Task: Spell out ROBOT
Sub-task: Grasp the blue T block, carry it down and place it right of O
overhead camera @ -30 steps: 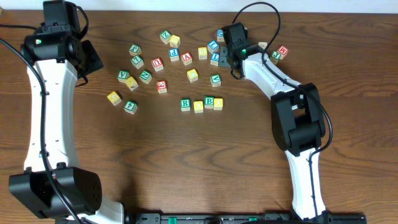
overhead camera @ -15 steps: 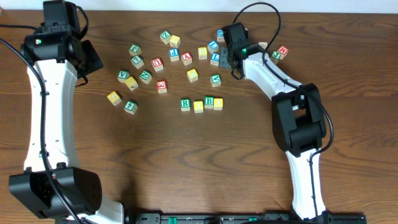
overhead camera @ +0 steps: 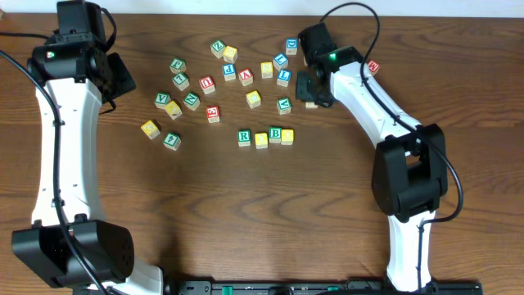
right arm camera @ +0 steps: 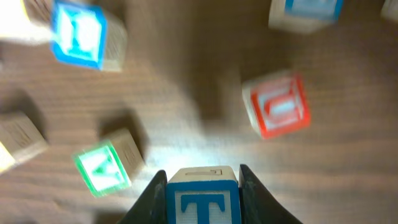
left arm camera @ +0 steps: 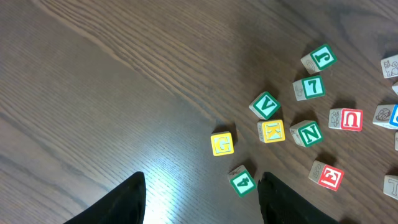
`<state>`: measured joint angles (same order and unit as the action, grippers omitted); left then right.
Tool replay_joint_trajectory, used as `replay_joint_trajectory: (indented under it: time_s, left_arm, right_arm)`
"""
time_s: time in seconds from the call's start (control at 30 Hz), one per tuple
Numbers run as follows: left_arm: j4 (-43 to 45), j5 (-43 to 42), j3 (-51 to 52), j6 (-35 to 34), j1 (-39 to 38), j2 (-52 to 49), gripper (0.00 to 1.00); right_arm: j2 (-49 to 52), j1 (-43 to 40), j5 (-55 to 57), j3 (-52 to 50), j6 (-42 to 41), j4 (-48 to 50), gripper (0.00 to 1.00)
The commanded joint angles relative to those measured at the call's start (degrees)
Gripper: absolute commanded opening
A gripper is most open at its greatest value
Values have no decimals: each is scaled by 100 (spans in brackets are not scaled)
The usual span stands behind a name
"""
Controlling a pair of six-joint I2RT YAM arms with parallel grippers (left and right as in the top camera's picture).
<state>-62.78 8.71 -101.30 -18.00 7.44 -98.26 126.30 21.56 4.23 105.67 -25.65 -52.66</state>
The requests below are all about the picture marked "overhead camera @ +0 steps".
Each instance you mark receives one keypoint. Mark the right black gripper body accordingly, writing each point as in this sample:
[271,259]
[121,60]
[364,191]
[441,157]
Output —
[306,89]

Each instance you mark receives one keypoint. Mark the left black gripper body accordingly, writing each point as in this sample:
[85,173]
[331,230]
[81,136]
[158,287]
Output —
[121,78]

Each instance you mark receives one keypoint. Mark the blue T block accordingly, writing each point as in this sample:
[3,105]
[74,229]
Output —
[311,105]

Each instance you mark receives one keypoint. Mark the yellow O block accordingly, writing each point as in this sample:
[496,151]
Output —
[261,140]
[287,136]

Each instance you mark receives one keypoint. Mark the green B block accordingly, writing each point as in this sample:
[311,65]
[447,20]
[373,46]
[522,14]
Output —
[275,134]

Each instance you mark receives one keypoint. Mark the green R block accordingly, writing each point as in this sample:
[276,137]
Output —
[244,138]

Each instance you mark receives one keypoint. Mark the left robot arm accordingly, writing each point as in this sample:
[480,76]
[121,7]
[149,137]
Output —
[69,243]

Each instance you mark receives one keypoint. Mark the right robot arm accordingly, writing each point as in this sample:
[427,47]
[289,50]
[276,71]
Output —
[408,177]

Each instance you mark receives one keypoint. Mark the blue L block lower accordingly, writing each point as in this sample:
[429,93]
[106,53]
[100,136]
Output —
[284,78]

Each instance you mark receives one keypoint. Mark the blue l block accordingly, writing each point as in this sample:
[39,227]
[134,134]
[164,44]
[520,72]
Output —
[284,78]
[280,61]

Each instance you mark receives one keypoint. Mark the green V block right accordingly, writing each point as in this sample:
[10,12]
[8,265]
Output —
[284,106]

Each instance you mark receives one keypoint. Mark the green v block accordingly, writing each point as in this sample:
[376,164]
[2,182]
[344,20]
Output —
[284,106]
[161,100]

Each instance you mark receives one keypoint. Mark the blue L block upper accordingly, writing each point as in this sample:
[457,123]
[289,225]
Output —
[280,61]

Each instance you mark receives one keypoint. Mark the green V block left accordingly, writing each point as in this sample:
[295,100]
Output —
[161,100]

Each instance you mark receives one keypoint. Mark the blue D block top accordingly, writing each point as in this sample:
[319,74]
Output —
[291,46]

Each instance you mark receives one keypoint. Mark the yellow S block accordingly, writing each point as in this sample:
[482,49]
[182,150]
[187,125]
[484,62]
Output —
[266,70]

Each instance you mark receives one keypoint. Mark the yellow G block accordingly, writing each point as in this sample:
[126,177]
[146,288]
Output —
[151,129]

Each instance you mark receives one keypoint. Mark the yellow K block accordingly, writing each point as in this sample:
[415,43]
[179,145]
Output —
[173,110]

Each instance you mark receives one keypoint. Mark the green J block left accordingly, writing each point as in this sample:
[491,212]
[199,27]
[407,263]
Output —
[177,65]

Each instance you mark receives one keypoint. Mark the green 7 block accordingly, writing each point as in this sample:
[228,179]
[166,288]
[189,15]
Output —
[181,81]

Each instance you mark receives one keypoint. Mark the red M block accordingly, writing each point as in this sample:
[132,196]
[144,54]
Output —
[373,67]

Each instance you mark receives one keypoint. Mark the yellow Q block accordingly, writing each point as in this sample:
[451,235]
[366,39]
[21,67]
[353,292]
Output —
[253,99]

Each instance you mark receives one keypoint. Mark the red A block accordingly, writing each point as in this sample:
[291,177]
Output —
[245,77]

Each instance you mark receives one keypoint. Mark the green N block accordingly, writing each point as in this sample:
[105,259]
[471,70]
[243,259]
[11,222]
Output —
[192,101]

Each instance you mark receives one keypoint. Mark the green 4 block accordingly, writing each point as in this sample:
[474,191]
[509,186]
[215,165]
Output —
[172,141]

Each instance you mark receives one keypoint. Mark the blue P block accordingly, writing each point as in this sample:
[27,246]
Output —
[229,72]

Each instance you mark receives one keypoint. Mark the red U block left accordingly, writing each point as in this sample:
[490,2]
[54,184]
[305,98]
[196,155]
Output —
[207,84]

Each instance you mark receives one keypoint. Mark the yellow block beside Z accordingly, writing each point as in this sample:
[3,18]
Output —
[230,54]

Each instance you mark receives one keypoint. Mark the red E block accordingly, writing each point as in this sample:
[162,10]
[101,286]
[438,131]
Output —
[213,114]

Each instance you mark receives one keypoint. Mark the green Z block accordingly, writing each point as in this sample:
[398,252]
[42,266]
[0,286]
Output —
[217,48]

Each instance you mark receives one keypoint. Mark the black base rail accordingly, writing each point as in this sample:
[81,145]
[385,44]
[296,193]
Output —
[354,286]

